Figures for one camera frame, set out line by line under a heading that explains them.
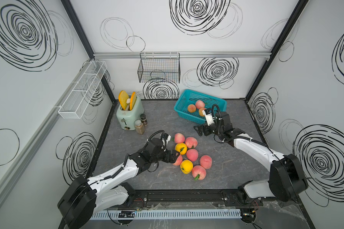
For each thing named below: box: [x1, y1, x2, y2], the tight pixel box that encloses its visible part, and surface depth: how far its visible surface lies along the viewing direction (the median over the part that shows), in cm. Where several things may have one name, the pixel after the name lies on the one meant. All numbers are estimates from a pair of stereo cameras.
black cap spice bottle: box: [139, 113, 148, 127], surface depth 101 cm
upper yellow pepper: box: [174, 142, 188, 156], surface depth 88 cm
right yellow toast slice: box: [129, 91, 137, 111], surface depth 93 cm
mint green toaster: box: [116, 94, 144, 131], surface depth 95 cm
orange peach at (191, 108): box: [187, 104, 197, 114], surface depth 111 cm
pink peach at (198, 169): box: [191, 165, 207, 180], surface depth 79 cm
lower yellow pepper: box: [180, 159, 194, 175], surface depth 82 cm
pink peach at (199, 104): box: [195, 99, 205, 110], surface depth 111 cm
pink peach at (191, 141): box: [185, 136, 198, 149], surface depth 91 cm
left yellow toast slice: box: [118, 90, 129, 111], surface depth 96 cm
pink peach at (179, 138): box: [174, 133, 185, 144], surface depth 93 cm
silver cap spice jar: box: [134, 119, 145, 136], surface depth 96 cm
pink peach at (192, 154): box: [186, 148, 199, 162], surface depth 86 cm
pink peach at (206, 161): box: [199, 154, 213, 170], surface depth 82 cm
